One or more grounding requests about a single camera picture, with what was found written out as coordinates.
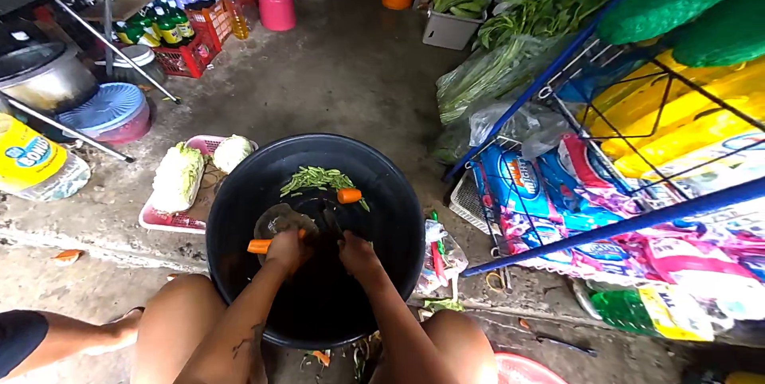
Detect group of green bottles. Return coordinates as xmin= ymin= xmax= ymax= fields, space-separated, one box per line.
xmin=114 ymin=0 xmax=196 ymax=48

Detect clear plastic bag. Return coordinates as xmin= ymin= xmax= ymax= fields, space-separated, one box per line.
xmin=469 ymin=100 xmax=577 ymax=161

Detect pile of blue pink packets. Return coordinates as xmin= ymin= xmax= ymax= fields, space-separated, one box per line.
xmin=471 ymin=133 xmax=765 ymax=320

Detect grey plastic box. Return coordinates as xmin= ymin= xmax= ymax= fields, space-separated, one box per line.
xmin=422 ymin=9 xmax=486 ymax=51

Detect blue-lidded round container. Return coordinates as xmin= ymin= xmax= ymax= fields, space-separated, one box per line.
xmin=57 ymin=82 xmax=151 ymax=145

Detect white-lidded bucket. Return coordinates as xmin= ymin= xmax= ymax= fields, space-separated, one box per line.
xmin=96 ymin=45 xmax=167 ymax=90

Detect folding table with metal legs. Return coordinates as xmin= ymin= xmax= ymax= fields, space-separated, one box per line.
xmin=0 ymin=0 xmax=182 ymax=164

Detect red plastic crate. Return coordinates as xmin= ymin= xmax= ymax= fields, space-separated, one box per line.
xmin=152 ymin=30 xmax=211 ymax=79

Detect person's legs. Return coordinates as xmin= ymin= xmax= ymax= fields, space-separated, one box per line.
xmin=129 ymin=273 xmax=498 ymax=384

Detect green bottle with yellow label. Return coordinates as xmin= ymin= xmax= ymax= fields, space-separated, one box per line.
xmin=574 ymin=279 xmax=734 ymax=342

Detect orange-red plastic crate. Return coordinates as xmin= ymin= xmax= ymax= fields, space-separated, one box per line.
xmin=185 ymin=0 xmax=233 ymax=52

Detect large metal pot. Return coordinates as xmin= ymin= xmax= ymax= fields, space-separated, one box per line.
xmin=0 ymin=36 xmax=100 ymax=114

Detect person's right forearm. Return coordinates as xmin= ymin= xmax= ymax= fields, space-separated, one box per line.
xmin=357 ymin=260 xmax=461 ymax=384

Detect white plastic crate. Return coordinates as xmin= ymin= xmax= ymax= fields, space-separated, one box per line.
xmin=449 ymin=168 xmax=502 ymax=237

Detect pink plastic stool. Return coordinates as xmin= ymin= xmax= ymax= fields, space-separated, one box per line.
xmin=257 ymin=0 xmax=296 ymax=31

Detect person's right hand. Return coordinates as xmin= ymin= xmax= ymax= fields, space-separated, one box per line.
xmin=337 ymin=230 xmax=379 ymax=282

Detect person's left forearm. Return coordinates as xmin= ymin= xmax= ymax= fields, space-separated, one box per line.
xmin=173 ymin=257 xmax=295 ymax=384

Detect person's left hand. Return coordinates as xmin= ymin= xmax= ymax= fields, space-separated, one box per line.
xmin=267 ymin=229 xmax=314 ymax=277

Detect red plastic basin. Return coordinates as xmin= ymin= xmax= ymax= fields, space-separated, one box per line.
xmin=494 ymin=352 xmax=569 ymax=384

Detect pile of leafy greens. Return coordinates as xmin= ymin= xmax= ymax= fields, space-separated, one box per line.
xmin=435 ymin=0 xmax=613 ymax=128

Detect blue metal wire rack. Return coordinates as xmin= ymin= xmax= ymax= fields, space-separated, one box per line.
xmin=445 ymin=0 xmax=765 ymax=278

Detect long napa cabbage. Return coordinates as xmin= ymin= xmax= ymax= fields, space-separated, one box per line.
xmin=152 ymin=142 xmax=205 ymax=214

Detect dark-bladed knife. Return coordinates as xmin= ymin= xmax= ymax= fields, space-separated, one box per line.
xmin=323 ymin=208 xmax=346 ymax=244

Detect round pale cabbage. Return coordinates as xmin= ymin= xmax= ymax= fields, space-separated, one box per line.
xmin=213 ymin=135 xmax=254 ymax=174

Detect bottle of yellow oil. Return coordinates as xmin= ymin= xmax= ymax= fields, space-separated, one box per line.
xmin=222 ymin=0 xmax=249 ymax=41

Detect pile of yellow packets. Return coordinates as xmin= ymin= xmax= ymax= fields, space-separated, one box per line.
xmin=583 ymin=51 xmax=765 ymax=180

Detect pink plastic basket tray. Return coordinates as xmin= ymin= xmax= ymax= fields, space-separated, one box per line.
xmin=139 ymin=135 xmax=259 ymax=235

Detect pile of sliced green beans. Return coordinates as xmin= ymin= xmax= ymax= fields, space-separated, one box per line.
xmin=280 ymin=165 xmax=371 ymax=213

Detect peeled long carrot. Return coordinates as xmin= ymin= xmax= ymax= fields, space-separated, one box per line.
xmin=247 ymin=229 xmax=307 ymax=255

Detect large black tub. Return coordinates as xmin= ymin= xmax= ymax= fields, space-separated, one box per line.
xmin=206 ymin=133 xmax=426 ymax=349

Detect large bottle with yellow label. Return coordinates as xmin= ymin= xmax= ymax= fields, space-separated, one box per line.
xmin=0 ymin=113 xmax=92 ymax=202

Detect clear bag with colourful items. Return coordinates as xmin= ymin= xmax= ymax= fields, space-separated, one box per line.
xmin=416 ymin=212 xmax=469 ymax=295

